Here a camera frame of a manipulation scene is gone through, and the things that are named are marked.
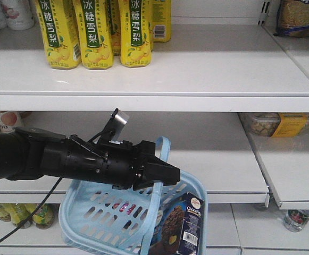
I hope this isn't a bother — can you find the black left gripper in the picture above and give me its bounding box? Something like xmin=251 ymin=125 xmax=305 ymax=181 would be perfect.
xmin=40 ymin=135 xmax=180 ymax=190

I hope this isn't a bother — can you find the blue chocolate cookie box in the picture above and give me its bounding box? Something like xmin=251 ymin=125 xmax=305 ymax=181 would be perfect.
xmin=148 ymin=192 xmax=204 ymax=255

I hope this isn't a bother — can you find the light blue plastic basket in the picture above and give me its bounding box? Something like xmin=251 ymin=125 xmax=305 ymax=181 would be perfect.
xmin=58 ymin=135 xmax=208 ymax=255

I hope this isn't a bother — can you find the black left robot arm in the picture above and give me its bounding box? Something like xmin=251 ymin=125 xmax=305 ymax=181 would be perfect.
xmin=0 ymin=127 xmax=180 ymax=190

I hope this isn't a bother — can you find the white store shelving unit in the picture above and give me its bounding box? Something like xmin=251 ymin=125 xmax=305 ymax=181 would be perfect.
xmin=0 ymin=1 xmax=309 ymax=254

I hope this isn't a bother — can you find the clear snack box yellow label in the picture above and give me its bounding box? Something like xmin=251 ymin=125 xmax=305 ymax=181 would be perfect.
xmin=239 ymin=113 xmax=309 ymax=138

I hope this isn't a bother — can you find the yellow pear drink bottle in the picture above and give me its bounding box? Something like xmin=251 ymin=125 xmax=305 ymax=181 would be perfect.
xmin=73 ymin=0 xmax=114 ymax=70
xmin=34 ymin=0 xmax=81 ymax=70
xmin=118 ymin=0 xmax=152 ymax=67

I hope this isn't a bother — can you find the cracker packet blue wrapper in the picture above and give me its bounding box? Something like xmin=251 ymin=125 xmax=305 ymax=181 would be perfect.
xmin=276 ymin=0 xmax=309 ymax=38

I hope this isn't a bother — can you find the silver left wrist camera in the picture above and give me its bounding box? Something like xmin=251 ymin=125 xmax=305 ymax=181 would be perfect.
xmin=101 ymin=108 xmax=129 ymax=141

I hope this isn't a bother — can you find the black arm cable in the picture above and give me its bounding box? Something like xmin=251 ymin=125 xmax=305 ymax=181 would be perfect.
xmin=0 ymin=178 xmax=63 ymax=253

